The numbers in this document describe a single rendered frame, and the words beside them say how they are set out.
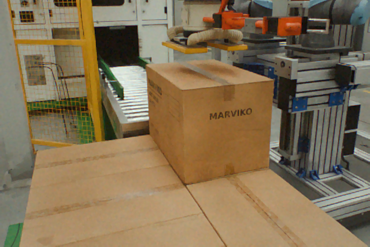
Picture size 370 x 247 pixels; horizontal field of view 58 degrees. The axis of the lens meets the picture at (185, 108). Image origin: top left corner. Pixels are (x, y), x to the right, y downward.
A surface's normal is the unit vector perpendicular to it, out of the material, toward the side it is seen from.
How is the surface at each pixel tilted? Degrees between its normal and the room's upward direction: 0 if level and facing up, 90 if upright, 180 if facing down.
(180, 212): 0
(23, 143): 90
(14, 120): 90
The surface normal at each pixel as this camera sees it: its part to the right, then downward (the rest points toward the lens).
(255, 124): 0.33, 0.27
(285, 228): -0.02, -0.96
